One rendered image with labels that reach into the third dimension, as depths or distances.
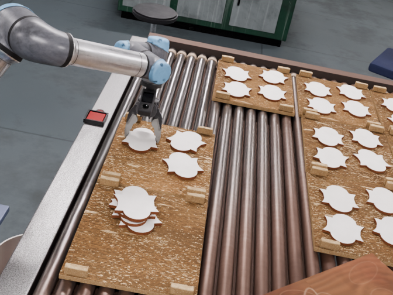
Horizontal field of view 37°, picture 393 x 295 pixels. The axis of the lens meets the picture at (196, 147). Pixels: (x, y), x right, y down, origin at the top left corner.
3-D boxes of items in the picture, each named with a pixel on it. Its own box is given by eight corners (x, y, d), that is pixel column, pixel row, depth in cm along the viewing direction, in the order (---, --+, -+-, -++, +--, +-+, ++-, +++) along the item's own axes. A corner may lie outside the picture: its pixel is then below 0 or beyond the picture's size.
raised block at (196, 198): (185, 201, 179) (186, 194, 177) (185, 197, 180) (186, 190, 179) (203, 205, 179) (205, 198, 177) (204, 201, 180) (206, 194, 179)
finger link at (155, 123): (166, 137, 207) (159, 113, 205) (165, 142, 202) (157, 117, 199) (158, 139, 208) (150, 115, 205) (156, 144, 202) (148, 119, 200)
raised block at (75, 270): (63, 274, 145) (64, 266, 144) (65, 269, 147) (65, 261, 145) (86, 279, 145) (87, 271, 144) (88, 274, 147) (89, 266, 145)
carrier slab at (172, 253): (58, 278, 146) (58, 274, 145) (96, 184, 181) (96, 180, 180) (195, 304, 146) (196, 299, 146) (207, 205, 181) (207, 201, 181)
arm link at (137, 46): (132, 48, 179) (160, 50, 186) (113, 35, 186) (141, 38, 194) (126, 72, 182) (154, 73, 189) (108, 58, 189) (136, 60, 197)
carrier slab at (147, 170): (96, 183, 182) (97, 179, 181) (121, 120, 216) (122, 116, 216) (207, 203, 182) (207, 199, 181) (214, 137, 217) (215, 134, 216)
